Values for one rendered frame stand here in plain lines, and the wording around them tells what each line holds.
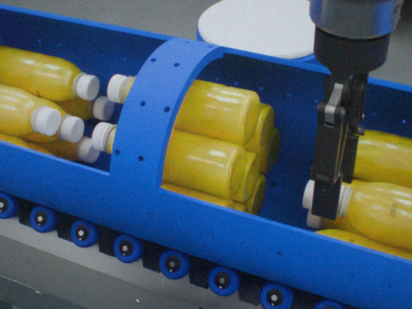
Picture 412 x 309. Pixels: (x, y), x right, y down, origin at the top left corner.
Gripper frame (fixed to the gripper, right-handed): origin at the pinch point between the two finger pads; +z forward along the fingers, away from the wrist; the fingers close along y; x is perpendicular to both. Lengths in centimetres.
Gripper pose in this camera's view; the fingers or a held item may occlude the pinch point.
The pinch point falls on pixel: (335, 178)
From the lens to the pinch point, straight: 78.0
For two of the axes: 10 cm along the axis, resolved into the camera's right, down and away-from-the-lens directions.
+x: -9.1, -2.4, 3.4
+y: 4.2, -5.7, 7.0
